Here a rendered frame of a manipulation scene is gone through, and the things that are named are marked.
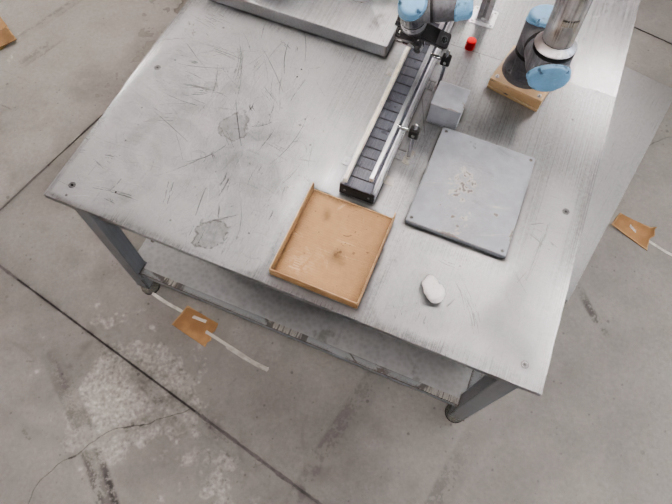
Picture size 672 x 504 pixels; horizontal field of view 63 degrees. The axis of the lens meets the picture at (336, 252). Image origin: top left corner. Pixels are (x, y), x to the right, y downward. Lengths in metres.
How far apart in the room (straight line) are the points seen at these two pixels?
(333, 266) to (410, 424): 0.95
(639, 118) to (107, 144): 1.69
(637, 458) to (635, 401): 0.22
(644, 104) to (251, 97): 1.29
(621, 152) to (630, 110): 0.18
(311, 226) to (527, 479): 1.33
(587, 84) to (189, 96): 1.32
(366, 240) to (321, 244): 0.13
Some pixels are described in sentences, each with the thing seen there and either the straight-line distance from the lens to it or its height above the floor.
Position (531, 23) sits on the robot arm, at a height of 1.09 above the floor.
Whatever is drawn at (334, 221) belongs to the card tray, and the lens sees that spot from 1.60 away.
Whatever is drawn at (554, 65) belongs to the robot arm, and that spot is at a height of 1.11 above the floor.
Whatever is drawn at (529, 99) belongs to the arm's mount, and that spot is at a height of 0.87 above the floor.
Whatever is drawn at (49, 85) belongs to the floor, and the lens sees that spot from 3.30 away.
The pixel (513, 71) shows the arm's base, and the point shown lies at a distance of 1.92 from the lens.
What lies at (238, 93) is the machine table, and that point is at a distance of 1.89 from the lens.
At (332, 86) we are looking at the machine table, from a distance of 1.89.
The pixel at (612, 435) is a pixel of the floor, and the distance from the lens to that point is 2.53.
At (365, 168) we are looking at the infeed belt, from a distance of 1.64.
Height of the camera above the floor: 2.24
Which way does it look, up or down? 65 degrees down
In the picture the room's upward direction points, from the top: 3 degrees clockwise
